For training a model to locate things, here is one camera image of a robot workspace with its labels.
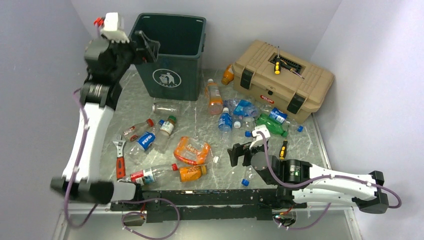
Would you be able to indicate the tan plastic toolbox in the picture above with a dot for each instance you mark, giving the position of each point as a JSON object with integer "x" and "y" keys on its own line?
{"x": 254, "y": 76}

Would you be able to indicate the orange bottle behind toolbox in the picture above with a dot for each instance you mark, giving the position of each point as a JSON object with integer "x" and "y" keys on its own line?
{"x": 228, "y": 75}

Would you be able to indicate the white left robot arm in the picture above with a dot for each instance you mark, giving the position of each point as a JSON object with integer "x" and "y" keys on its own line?
{"x": 80, "y": 180}

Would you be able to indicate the crushed large orange bottle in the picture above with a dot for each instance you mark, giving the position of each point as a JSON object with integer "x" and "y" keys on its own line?
{"x": 192, "y": 151}

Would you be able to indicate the pepsi bottle left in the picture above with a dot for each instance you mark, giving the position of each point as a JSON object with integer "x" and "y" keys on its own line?
{"x": 141, "y": 144}

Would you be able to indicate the yellow handled screwdriver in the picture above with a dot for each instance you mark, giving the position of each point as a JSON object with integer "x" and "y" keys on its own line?
{"x": 277, "y": 66}

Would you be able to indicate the small orange juice bottle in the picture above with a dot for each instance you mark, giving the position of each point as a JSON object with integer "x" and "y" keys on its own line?
{"x": 192, "y": 173}

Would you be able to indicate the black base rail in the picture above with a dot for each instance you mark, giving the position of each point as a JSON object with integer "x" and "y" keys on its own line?
{"x": 170, "y": 205}

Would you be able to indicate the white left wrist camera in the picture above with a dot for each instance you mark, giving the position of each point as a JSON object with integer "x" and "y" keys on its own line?
{"x": 111, "y": 27}

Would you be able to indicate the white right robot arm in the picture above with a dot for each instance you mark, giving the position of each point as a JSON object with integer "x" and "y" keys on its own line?
{"x": 303, "y": 182}

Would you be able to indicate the crushed blue label bottle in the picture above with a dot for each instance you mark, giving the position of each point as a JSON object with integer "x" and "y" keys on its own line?
{"x": 241, "y": 107}

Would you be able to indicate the white label green cap bottle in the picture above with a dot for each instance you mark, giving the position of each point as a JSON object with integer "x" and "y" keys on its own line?
{"x": 164, "y": 134}

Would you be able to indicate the green plastic bottle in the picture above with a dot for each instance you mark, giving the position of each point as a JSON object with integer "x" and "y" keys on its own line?
{"x": 272, "y": 125}

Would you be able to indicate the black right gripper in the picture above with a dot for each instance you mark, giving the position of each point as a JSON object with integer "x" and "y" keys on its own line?
{"x": 238, "y": 150}

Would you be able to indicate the red handled adjustable wrench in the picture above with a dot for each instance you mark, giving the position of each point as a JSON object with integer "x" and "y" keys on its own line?
{"x": 119, "y": 143}

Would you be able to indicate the clear plastic bottle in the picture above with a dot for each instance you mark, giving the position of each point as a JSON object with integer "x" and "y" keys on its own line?
{"x": 248, "y": 177}

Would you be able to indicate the clear bottle red cap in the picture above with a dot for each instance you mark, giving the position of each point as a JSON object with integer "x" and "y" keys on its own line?
{"x": 150, "y": 175}

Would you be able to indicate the dark green trash bin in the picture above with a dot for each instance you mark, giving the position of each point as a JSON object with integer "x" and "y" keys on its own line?
{"x": 176, "y": 75}

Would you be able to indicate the small red cap bottle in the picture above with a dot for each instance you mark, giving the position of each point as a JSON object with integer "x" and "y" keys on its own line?
{"x": 135, "y": 131}

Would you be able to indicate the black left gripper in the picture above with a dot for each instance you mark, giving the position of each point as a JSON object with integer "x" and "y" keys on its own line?
{"x": 148, "y": 54}

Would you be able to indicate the blue label bottle by toolbox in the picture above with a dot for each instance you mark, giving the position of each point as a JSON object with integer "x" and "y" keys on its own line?
{"x": 282, "y": 118}

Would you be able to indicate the tall orange drink bottle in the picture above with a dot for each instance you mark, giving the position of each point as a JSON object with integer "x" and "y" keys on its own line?
{"x": 215, "y": 101}

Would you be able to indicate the blue bottle cap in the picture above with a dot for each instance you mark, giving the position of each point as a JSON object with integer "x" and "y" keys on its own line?
{"x": 248, "y": 134}

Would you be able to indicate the yellow black screwdriver on table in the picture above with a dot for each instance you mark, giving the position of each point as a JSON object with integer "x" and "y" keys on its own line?
{"x": 283, "y": 150}

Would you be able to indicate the clear bottle near bin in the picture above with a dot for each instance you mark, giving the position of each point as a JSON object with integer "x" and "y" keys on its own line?
{"x": 166, "y": 108}

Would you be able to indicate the blue label water bottle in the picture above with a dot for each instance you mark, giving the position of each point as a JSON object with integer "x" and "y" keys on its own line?
{"x": 225, "y": 122}

